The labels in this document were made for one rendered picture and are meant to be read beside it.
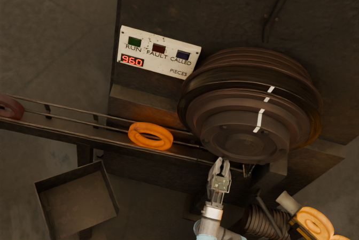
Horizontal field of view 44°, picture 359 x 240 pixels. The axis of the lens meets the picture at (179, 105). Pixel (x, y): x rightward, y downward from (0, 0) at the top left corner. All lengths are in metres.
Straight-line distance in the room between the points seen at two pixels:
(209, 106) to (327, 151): 0.65
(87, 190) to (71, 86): 1.03
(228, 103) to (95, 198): 0.75
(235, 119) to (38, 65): 1.73
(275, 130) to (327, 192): 1.52
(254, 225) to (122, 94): 0.81
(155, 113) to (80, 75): 1.12
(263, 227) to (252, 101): 0.84
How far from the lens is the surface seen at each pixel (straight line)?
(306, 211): 1.85
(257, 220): 2.00
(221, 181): 1.71
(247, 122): 1.30
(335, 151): 1.85
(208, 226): 1.72
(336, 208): 2.81
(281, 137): 1.34
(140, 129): 1.71
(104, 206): 1.80
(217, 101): 1.33
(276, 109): 1.32
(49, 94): 2.70
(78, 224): 1.80
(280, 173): 1.80
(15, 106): 1.86
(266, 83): 1.26
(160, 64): 1.50
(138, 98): 1.69
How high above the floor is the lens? 2.35
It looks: 60 degrees down
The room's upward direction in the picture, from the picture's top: 21 degrees clockwise
